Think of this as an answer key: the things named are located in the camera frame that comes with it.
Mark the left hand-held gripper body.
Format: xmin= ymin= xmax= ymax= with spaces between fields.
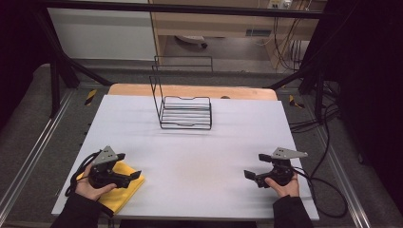
xmin=88 ymin=145 xmax=131 ymax=189

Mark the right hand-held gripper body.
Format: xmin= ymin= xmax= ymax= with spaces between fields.
xmin=256 ymin=146 xmax=309 ymax=188

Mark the yellow cloth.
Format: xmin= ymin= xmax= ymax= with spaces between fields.
xmin=76 ymin=161 xmax=146 ymax=216

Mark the black wire rack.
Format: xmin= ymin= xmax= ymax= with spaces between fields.
xmin=149 ymin=55 xmax=214 ymax=131

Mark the person's right hand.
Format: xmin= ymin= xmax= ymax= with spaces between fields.
xmin=265 ymin=173 xmax=300 ymax=199

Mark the person's left hand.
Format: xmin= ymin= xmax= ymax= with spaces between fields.
xmin=74 ymin=164 xmax=118 ymax=202

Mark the white table cover board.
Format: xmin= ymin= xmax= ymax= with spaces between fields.
xmin=51 ymin=94 xmax=320 ymax=221

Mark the yellow black tape strip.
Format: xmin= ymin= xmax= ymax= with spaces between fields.
xmin=84 ymin=89 xmax=98 ymax=106
xmin=288 ymin=94 xmax=305 ymax=109

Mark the black metal stand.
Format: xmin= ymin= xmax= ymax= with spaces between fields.
xmin=31 ymin=9 xmax=113 ymax=119
xmin=269 ymin=60 xmax=327 ymax=123

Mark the wooden table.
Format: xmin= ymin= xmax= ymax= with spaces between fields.
xmin=107 ymin=83 xmax=278 ymax=102

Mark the black curtain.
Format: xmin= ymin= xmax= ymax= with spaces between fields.
xmin=317 ymin=0 xmax=403 ymax=210
xmin=0 ymin=0 xmax=50 ymax=127

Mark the white chair base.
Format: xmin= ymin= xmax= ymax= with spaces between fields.
xmin=175 ymin=34 xmax=208 ymax=49

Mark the white power strip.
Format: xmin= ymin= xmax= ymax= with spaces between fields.
xmin=267 ymin=0 xmax=293 ymax=10

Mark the black metal crossbar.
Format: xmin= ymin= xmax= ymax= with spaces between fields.
xmin=41 ymin=0 xmax=324 ymax=19

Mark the left hand-held gripper cable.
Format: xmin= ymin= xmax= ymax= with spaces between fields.
xmin=65 ymin=151 xmax=101 ymax=198

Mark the hand-held gripper cable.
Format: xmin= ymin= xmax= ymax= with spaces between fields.
xmin=293 ymin=126 xmax=349 ymax=219
xmin=65 ymin=151 xmax=101 ymax=198

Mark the black floor cable bundle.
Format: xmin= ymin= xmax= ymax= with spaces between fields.
xmin=289 ymin=104 xmax=340 ymax=133

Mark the aluminium rail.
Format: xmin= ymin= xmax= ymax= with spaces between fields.
xmin=0 ymin=89 xmax=75 ymax=219
xmin=317 ymin=126 xmax=372 ymax=228

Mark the right hand-held gripper cable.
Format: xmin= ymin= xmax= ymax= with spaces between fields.
xmin=293 ymin=126 xmax=349 ymax=219

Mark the bundle of hanging cables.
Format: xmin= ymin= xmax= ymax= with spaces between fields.
xmin=272 ymin=17 xmax=311 ymax=72

